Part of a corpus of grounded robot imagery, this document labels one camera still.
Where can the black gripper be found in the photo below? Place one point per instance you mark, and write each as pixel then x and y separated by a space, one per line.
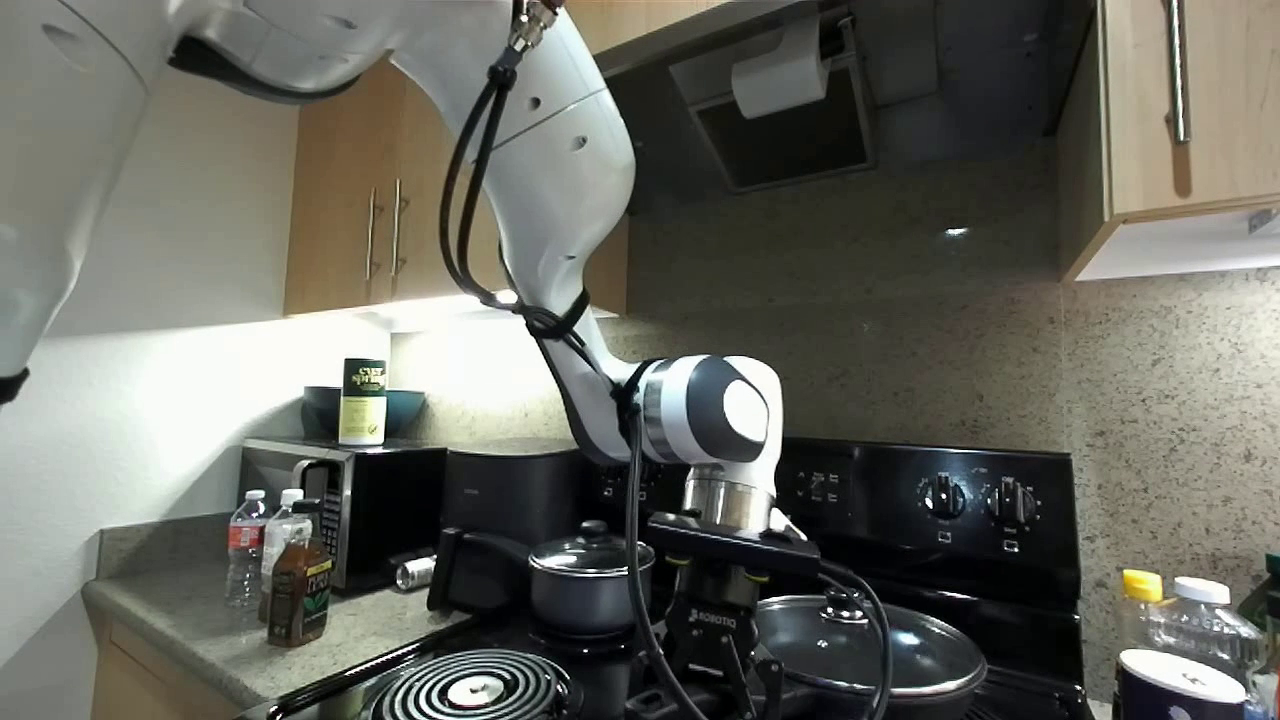
pixel 704 612

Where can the black pan with glass lid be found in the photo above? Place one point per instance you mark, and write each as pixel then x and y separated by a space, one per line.
pixel 921 660

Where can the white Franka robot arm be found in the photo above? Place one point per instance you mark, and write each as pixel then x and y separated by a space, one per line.
pixel 562 162

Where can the small grey saucepan with lid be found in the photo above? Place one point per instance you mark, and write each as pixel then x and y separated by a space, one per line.
pixel 586 584

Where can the black air fryer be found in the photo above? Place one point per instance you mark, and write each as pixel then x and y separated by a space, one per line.
pixel 515 500

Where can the black coil burner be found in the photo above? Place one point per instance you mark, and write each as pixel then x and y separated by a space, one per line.
pixel 474 685

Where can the black electric stove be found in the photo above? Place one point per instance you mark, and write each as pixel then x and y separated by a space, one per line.
pixel 960 500

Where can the black microwave oven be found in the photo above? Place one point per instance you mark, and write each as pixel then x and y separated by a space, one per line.
pixel 392 513

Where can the teal bowl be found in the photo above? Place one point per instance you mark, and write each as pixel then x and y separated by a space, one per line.
pixel 321 409

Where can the white lidded jar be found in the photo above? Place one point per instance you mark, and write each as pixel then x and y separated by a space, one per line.
pixel 1182 685

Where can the dark range hood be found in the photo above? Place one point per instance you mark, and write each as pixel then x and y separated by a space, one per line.
pixel 803 140

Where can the clear bottle with white cap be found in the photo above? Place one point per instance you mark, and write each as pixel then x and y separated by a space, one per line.
pixel 1207 627

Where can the white range hood light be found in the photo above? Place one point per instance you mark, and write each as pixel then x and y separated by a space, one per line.
pixel 781 75

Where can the dark glass bottle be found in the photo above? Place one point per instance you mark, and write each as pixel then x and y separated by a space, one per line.
pixel 1265 622

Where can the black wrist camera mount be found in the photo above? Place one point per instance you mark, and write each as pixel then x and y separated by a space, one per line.
pixel 747 545

